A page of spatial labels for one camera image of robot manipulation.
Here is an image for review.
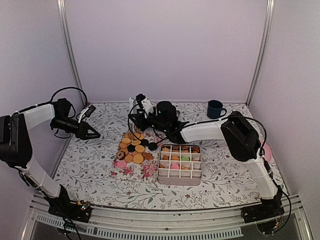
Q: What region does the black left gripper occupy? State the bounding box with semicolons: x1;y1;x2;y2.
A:
52;115;101;140

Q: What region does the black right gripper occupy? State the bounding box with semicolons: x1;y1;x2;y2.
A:
128;108;169;134

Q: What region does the pink sandwich cookie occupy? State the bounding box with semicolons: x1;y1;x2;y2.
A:
116;160;127;169
170;163;180;170

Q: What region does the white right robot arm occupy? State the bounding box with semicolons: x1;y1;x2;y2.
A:
122;101;282;218

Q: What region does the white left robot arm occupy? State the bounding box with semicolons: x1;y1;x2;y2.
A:
0;98;101;217

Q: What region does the black sandwich cookie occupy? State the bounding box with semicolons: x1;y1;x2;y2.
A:
147;142;158;151

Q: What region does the floral rectangular tray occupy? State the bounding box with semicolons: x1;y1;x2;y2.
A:
109;132;159;181

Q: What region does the pink divided cookie tin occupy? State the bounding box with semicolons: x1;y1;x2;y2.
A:
157;144;203;187

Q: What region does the dark blue mug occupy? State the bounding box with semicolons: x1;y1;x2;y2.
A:
206;100;227;120

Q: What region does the pink plate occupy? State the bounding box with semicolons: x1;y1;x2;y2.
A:
263;143;274;164

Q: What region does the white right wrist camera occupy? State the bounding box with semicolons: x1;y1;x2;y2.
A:
135;93;154;118

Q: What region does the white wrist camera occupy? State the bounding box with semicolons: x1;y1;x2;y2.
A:
135;93;154;118
76;104;96;123

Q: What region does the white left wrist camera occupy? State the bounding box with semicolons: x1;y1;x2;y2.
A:
76;104;96;123

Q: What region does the front aluminium rail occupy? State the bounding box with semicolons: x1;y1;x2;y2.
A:
22;194;313;240

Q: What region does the right aluminium frame post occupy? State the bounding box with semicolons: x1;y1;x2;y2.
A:
245;0;275;108

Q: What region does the aluminium frame post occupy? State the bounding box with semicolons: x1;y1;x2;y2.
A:
245;0;275;108
56;0;83;90

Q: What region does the left aluminium frame post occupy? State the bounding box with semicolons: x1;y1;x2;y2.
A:
56;0;83;90

